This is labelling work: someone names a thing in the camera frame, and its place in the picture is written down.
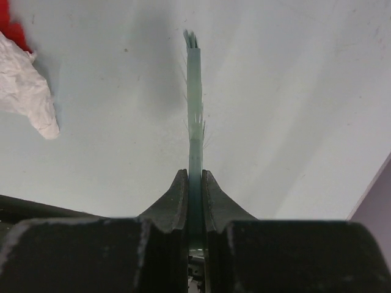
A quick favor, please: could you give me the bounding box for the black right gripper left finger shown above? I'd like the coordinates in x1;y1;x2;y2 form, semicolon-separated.
1;169;188;292

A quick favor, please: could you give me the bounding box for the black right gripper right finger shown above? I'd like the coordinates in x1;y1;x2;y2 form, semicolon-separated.
202;171;390;292

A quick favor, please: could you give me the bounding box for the light green hand brush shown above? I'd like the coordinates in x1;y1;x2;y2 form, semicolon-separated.
183;30;205;251

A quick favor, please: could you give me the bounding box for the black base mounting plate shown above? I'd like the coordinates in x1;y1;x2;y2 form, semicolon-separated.
0;195;102;241

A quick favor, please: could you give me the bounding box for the white paper scrap right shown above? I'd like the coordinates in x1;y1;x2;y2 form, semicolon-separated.
1;34;60;140

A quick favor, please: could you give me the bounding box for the red paper scrap right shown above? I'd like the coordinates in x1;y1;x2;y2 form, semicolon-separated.
0;0;33;53

